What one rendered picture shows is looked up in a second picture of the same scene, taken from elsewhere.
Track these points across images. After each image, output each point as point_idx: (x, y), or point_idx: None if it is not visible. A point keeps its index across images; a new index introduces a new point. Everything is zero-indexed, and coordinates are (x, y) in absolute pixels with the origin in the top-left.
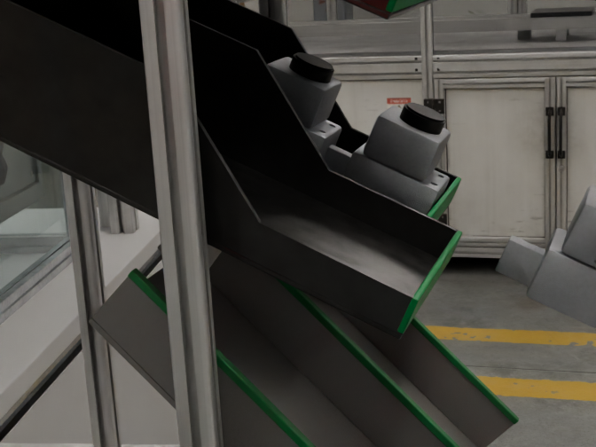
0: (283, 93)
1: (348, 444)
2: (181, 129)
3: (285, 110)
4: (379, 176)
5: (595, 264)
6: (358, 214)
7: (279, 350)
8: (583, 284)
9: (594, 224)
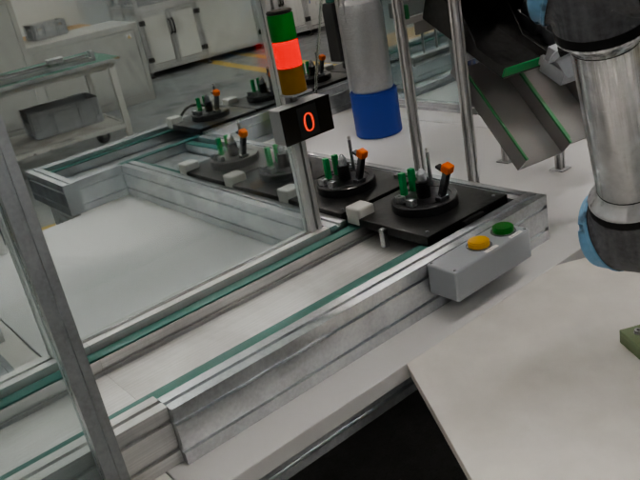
0: (512, 11)
1: (524, 114)
2: (455, 25)
3: (512, 16)
4: (550, 35)
5: (548, 62)
6: (529, 47)
7: (514, 87)
8: (549, 68)
9: (550, 51)
